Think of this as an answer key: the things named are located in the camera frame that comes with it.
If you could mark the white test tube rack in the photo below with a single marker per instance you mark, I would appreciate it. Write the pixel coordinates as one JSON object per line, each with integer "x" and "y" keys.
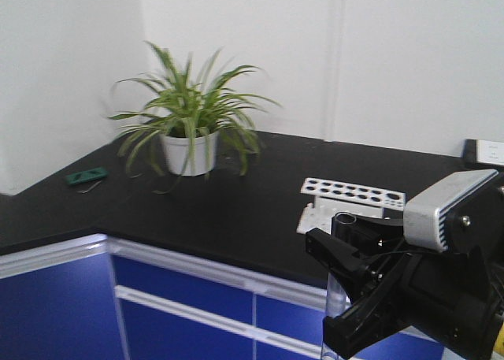
{"x": 332, "y": 197}

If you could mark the white socket on black box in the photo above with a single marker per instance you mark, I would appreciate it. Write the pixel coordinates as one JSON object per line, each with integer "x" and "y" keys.
{"x": 482, "y": 154}

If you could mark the metal tweezers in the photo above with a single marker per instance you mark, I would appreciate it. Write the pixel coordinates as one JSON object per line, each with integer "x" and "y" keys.
{"x": 91, "y": 188}

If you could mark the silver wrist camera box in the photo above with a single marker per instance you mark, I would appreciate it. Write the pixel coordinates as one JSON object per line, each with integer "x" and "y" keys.
{"x": 425, "y": 215}

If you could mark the green plastic holder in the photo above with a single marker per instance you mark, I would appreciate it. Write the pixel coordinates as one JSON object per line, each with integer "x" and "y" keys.
{"x": 86, "y": 176}

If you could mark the tall clear test tube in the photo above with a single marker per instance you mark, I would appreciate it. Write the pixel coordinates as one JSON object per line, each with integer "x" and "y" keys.
{"x": 336, "y": 297}

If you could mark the white plant pot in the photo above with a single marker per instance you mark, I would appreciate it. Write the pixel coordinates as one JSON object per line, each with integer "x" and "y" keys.
{"x": 186, "y": 158}

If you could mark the green spider plant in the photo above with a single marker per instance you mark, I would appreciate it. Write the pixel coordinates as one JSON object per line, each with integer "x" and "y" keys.
{"x": 187, "y": 106}

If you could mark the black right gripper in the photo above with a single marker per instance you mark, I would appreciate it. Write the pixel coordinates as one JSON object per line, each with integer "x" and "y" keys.
{"x": 455, "y": 300}

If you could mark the blue white lab cabinet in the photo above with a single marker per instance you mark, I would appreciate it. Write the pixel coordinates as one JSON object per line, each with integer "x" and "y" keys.
{"x": 101, "y": 298}

